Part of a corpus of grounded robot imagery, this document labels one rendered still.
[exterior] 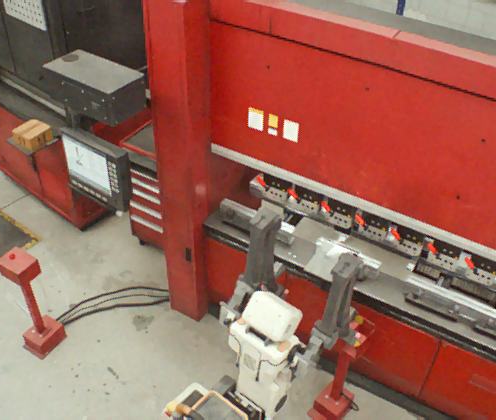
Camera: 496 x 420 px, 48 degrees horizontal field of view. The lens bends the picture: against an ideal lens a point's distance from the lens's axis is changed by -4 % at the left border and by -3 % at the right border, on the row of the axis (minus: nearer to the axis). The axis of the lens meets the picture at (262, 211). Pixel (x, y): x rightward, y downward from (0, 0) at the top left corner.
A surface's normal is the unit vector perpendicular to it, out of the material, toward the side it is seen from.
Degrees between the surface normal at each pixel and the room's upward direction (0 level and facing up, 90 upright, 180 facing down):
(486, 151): 90
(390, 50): 90
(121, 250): 0
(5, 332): 0
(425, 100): 90
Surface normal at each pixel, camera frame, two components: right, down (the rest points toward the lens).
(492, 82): -0.51, 0.54
